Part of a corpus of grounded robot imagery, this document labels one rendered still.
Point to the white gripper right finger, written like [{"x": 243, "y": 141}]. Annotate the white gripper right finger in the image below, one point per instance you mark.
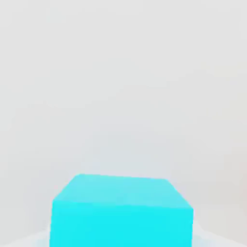
[{"x": 206, "y": 240}]

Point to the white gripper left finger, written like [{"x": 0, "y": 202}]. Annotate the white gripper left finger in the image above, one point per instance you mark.
[{"x": 36, "y": 240}]

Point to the small cyan cube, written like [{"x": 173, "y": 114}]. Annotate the small cyan cube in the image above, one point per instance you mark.
[{"x": 121, "y": 218}]

